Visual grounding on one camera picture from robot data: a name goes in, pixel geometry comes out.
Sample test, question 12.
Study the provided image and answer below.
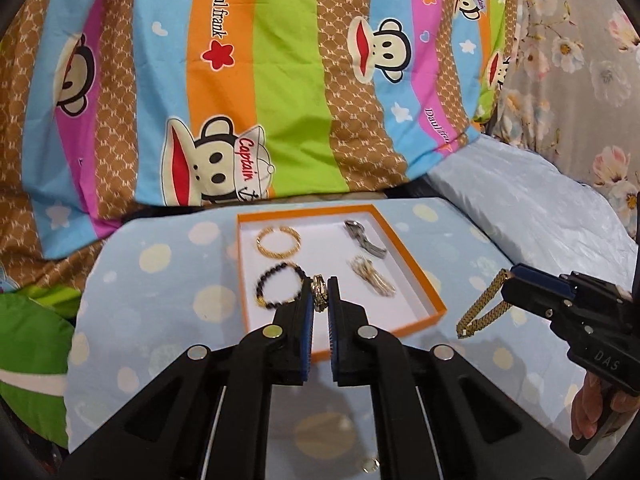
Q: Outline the light blue plain pillow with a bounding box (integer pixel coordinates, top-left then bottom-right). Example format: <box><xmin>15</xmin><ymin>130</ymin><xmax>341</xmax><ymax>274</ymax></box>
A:
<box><xmin>426</xmin><ymin>136</ymin><xmax>638</xmax><ymax>289</ymax></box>

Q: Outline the gold chain bangle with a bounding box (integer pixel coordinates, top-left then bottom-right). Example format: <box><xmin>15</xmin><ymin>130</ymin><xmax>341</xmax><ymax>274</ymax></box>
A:
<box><xmin>255</xmin><ymin>226</ymin><xmax>302</xmax><ymax>260</ymax></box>

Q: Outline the silver metal clip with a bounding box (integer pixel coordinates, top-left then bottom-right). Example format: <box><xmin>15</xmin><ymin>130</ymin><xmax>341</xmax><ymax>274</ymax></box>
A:
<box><xmin>344</xmin><ymin>220</ymin><xmax>387</xmax><ymax>259</ymax></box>

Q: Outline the grey floral bedsheet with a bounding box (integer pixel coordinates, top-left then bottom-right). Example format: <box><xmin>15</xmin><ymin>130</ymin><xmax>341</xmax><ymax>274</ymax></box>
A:
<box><xmin>491</xmin><ymin>0</ymin><xmax>639</xmax><ymax>235</ymax></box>

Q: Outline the orange shallow box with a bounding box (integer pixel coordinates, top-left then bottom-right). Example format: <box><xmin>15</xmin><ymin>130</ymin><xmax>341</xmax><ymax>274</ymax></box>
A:
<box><xmin>236</xmin><ymin>200</ymin><xmax>447</xmax><ymax>336</ymax></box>

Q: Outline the gold butterfly pendant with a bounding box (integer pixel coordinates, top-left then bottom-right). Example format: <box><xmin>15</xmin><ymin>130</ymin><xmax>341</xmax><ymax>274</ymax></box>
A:
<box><xmin>311</xmin><ymin>274</ymin><xmax>329</xmax><ymax>313</ymax></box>

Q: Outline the colourful monkey print quilt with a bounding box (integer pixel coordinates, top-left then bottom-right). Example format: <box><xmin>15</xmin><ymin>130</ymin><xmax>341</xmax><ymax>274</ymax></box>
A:
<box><xmin>1</xmin><ymin>0</ymin><xmax>518</xmax><ymax>292</ymax></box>

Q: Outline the right hand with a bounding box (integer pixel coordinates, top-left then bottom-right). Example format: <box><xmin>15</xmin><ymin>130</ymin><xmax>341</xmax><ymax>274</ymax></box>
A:
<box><xmin>570</xmin><ymin>372</ymin><xmax>640</xmax><ymax>441</ymax></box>

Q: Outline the black bead bracelet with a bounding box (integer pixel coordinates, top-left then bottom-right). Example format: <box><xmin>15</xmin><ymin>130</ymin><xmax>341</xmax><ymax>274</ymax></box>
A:
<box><xmin>254</xmin><ymin>263</ymin><xmax>309</xmax><ymax>310</ymax></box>

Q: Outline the green cloth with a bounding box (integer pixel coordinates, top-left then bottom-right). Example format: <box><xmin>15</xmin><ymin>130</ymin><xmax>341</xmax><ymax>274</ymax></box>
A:
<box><xmin>1</xmin><ymin>286</ymin><xmax>90</xmax><ymax>448</ymax></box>

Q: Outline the gold wristwatch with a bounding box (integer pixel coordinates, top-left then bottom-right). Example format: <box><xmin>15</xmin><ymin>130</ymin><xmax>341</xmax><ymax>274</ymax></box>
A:
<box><xmin>456</xmin><ymin>269</ymin><xmax>513</xmax><ymax>339</ymax></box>

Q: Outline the pearl gold tassel jewelry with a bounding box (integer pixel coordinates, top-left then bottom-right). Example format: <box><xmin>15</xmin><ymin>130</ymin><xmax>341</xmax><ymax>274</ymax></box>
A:
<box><xmin>349</xmin><ymin>256</ymin><xmax>396</xmax><ymax>297</ymax></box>

